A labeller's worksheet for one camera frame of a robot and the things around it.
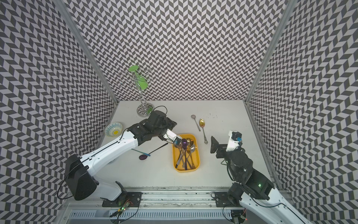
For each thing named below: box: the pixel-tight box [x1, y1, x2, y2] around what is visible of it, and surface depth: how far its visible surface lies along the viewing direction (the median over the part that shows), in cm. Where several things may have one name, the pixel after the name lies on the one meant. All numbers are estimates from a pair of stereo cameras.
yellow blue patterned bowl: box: [104, 122, 123, 137], surface depth 101 cm
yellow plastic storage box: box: [172, 133, 200, 173], surface depth 89 cm
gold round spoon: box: [186, 138, 197, 169], surface depth 92 cm
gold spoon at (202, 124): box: [199, 118, 209, 145], surface depth 104 cm
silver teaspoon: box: [190, 144, 196, 169], surface depth 91 cm
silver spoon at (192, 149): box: [189, 144, 196, 169], surface depth 91 cm
